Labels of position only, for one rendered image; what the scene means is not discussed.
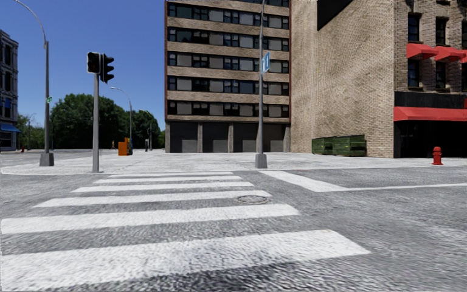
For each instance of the brown concrete office building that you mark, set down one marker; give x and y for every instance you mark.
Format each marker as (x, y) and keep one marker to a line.
(228, 73)

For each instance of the grey pole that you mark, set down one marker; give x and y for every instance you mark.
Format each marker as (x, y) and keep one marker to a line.
(150, 135)

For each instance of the green dumpster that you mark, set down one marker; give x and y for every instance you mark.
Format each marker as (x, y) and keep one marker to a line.
(349, 146)
(321, 145)

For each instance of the grey street lamp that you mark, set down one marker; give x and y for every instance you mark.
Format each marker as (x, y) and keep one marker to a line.
(46, 109)
(130, 116)

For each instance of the orange box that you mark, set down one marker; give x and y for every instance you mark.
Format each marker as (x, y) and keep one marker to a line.
(123, 147)

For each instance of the tan brick building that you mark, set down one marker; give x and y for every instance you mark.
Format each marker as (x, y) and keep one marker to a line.
(350, 80)

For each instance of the traffic light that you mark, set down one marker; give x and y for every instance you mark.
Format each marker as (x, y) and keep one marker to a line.
(96, 120)

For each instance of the trees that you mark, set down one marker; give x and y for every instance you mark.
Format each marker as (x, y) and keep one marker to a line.
(80, 122)

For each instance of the dark stone building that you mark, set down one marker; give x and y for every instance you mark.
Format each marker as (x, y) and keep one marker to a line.
(8, 91)

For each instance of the sign on a post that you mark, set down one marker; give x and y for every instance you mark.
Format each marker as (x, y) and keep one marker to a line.
(260, 109)

